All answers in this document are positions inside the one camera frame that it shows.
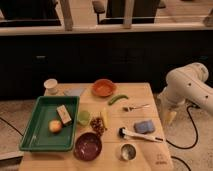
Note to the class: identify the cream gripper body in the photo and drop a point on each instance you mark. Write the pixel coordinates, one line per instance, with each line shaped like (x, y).
(168, 116)

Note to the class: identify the silver fork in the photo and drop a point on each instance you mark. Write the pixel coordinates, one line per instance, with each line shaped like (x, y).
(130, 108)

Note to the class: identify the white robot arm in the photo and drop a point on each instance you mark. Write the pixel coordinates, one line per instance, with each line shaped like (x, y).
(185, 83)

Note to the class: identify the orange bowl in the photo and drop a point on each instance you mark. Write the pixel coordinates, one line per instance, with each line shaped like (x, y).
(103, 88)

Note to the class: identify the purple bowl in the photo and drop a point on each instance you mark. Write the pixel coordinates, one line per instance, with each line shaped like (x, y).
(88, 147)

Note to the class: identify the blue sponge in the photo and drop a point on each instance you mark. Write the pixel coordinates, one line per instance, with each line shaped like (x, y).
(144, 127)

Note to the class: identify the white dish brush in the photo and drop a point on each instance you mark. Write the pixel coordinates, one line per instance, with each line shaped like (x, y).
(124, 132)

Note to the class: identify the small metal cup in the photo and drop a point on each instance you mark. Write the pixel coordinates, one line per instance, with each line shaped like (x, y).
(128, 152)

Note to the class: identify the green pea pod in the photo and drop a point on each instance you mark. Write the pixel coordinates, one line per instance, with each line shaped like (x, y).
(116, 98)

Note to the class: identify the yellow banana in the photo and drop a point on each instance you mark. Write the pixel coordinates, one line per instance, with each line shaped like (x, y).
(104, 116)

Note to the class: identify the bunch of red grapes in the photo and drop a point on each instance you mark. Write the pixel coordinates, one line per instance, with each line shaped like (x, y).
(98, 126)

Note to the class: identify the light green cup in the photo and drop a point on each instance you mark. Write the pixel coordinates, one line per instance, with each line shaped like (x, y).
(83, 118)

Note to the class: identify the grey cloth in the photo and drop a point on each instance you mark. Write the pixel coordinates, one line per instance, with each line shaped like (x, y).
(74, 92)

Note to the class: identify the tan wooden block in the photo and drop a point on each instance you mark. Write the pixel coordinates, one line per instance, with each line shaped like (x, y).
(64, 115)

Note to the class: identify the red yellow apple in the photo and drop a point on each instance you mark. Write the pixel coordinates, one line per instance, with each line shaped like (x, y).
(55, 126)

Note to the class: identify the black office chair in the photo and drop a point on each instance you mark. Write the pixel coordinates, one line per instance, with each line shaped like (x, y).
(144, 11)

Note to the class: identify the white paper cup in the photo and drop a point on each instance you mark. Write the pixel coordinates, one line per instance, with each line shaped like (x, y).
(51, 86)

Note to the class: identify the green plastic tray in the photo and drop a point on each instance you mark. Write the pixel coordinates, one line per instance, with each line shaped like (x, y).
(37, 136)

